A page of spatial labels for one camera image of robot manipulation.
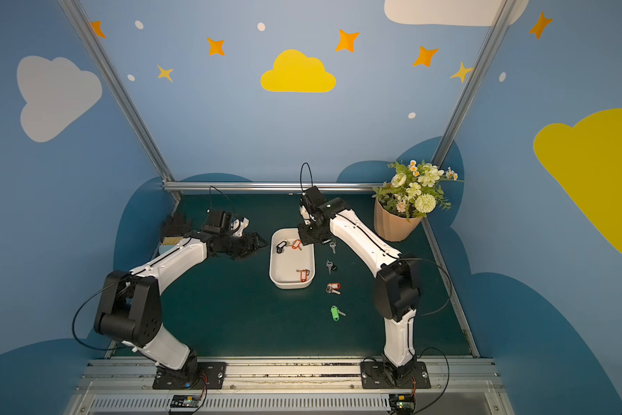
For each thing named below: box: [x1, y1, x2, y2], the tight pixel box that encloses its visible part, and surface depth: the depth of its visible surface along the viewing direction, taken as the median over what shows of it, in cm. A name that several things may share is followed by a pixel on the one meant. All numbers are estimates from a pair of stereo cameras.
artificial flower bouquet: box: [372, 159, 464, 224], surface depth 87 cm
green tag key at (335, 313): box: [330, 304, 347, 322], surface depth 89 cm
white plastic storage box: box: [268, 227, 316, 290], surface depth 103 cm
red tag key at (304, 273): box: [295, 268, 311, 283], surface depth 98 cm
